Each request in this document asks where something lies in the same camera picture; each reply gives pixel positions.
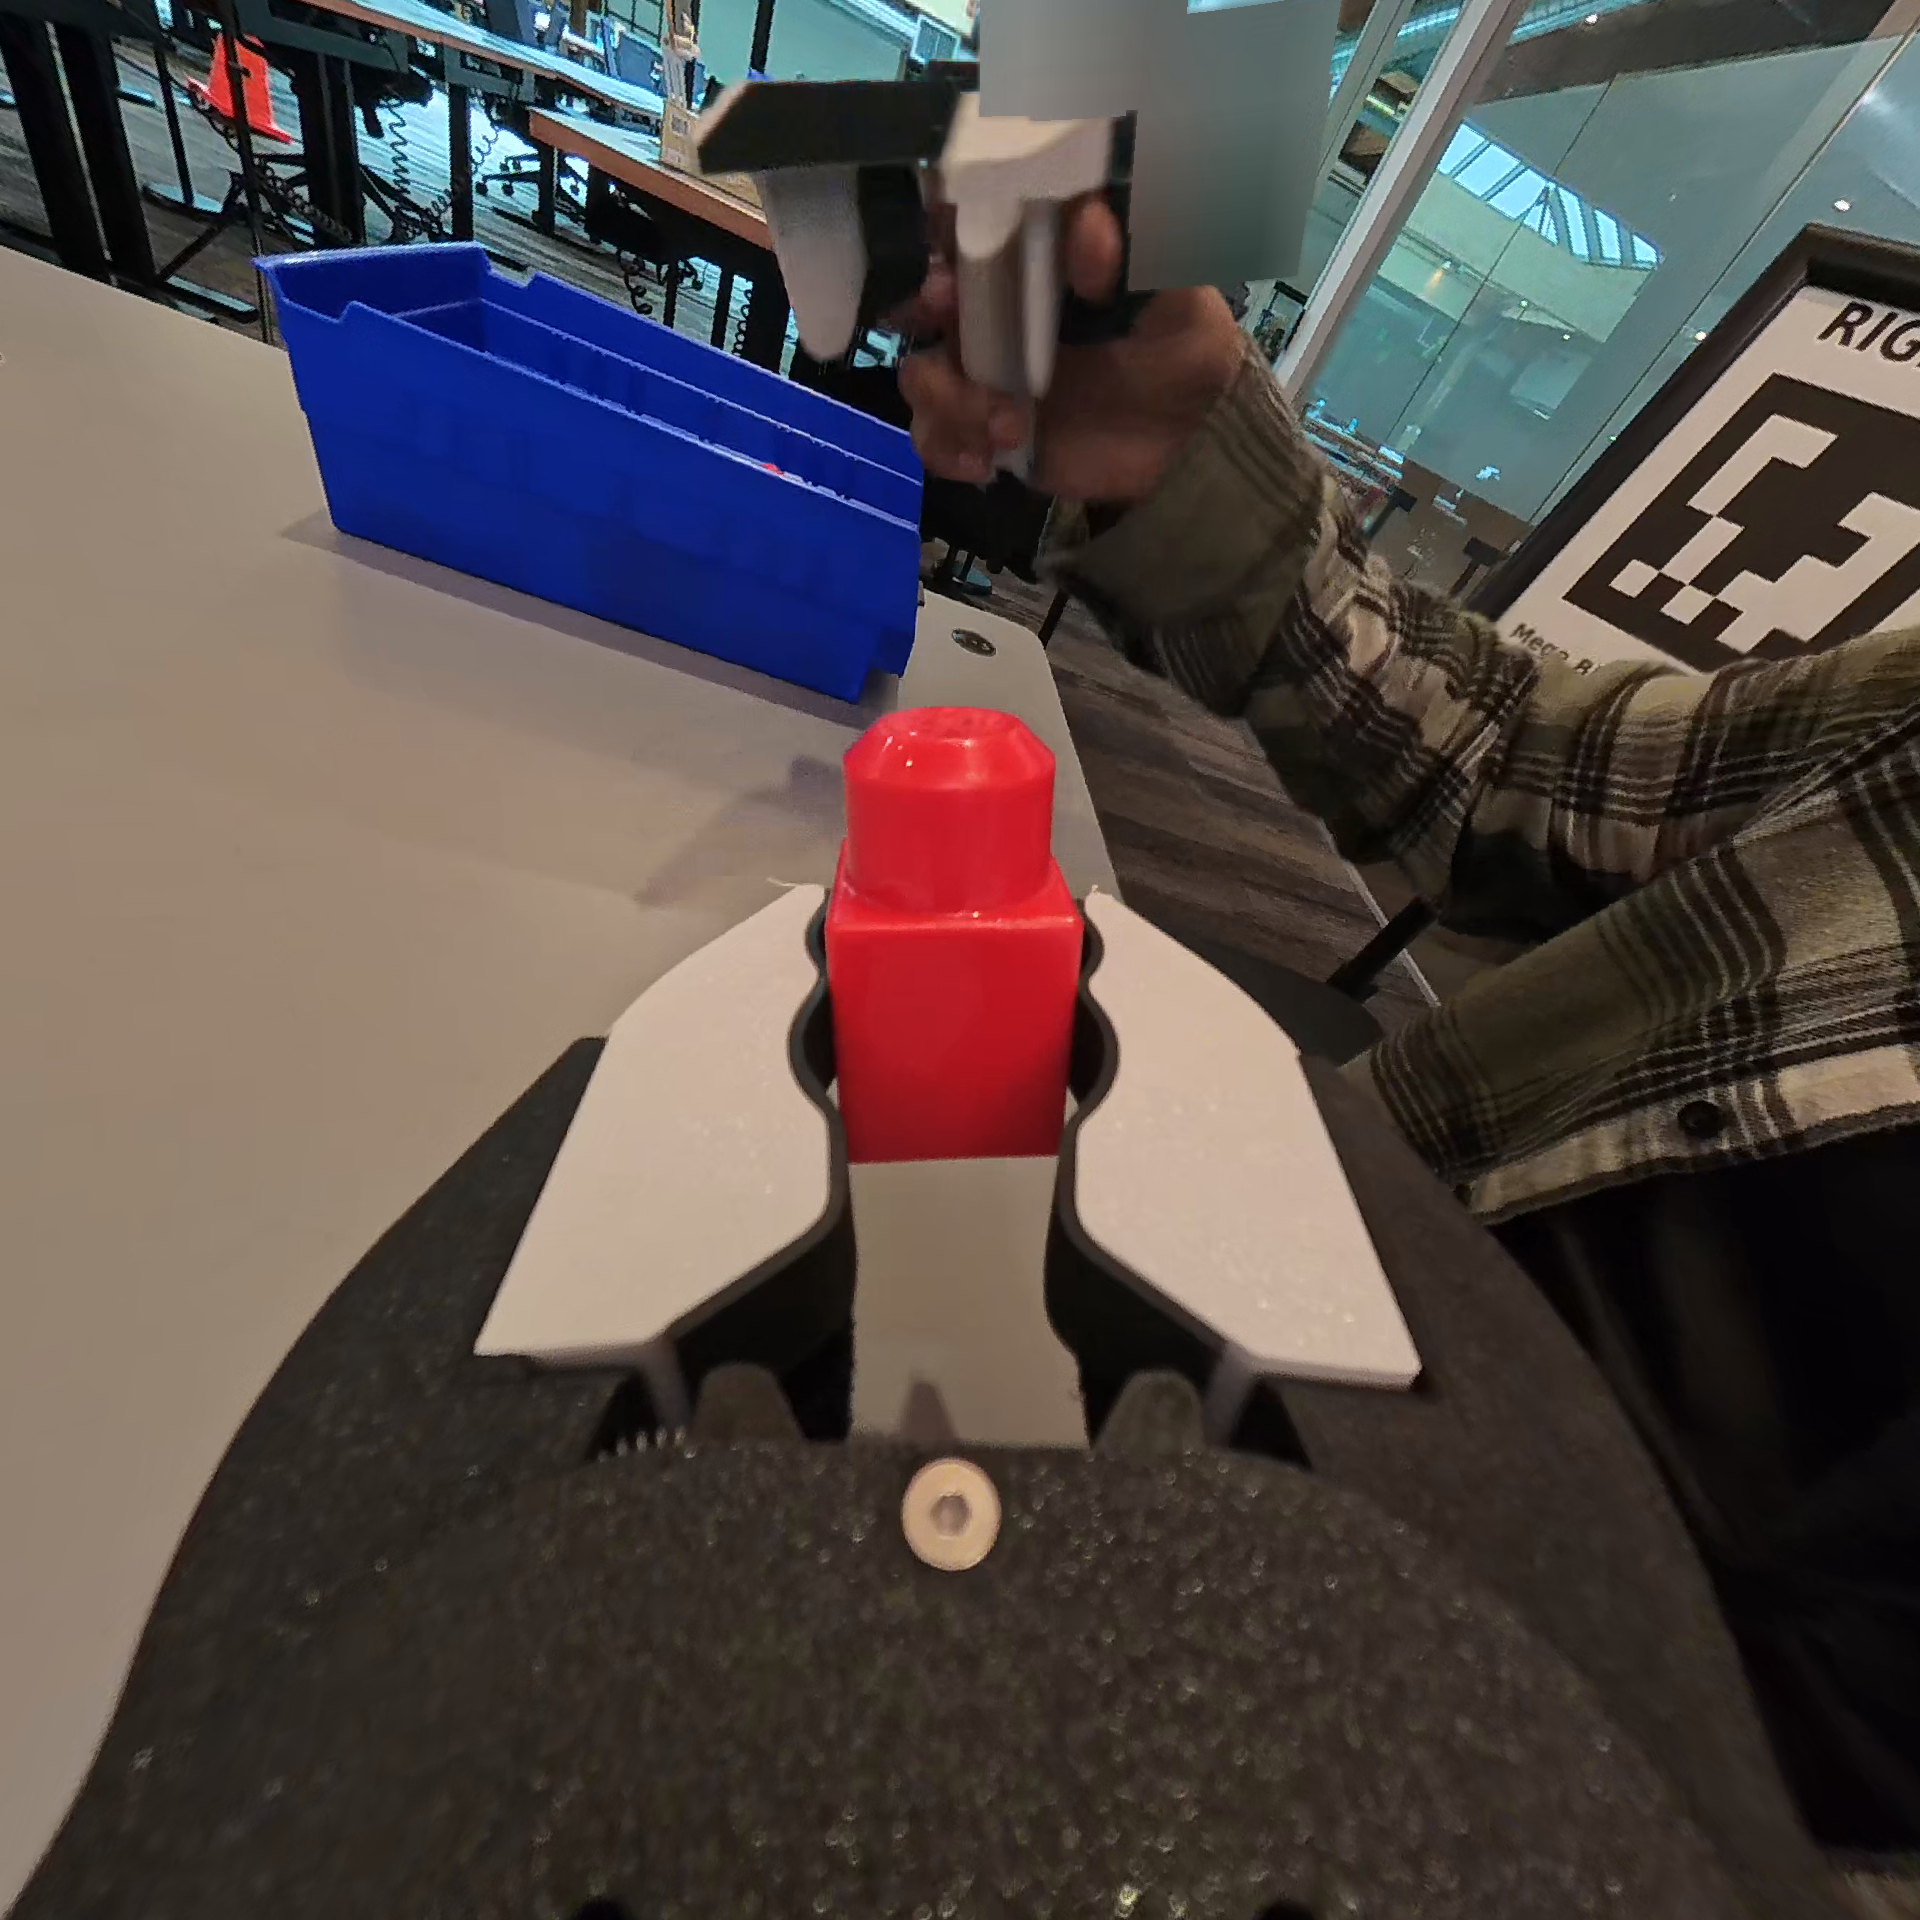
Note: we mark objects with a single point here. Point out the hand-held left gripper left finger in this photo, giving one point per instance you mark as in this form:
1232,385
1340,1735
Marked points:
674,1155

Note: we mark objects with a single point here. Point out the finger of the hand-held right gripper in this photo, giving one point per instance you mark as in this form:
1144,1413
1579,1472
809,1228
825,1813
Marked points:
763,129

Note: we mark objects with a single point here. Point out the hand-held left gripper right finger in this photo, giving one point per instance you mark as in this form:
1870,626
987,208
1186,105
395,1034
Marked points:
1230,1184

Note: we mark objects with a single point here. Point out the red mega block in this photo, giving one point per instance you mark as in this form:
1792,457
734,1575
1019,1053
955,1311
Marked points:
954,1019

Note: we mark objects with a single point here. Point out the blue plastic bin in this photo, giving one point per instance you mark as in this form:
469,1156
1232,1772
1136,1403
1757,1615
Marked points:
600,523

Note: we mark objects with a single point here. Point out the person's right forearm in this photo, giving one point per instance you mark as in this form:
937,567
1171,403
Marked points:
1349,628

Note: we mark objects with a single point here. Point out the person's right hand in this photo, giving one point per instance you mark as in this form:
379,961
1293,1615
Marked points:
1140,405

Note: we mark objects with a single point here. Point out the wooden office desk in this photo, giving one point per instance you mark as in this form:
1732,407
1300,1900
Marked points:
644,164

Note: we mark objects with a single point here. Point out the person's torso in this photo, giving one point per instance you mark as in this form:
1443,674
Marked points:
1650,1049

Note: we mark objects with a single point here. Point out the black tripod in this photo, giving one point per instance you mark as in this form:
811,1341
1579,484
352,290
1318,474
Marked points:
246,210

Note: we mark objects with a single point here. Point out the orange cone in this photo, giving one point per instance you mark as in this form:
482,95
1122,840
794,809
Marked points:
241,90

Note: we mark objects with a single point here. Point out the framed marker sign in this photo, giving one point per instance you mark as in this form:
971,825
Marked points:
1770,495

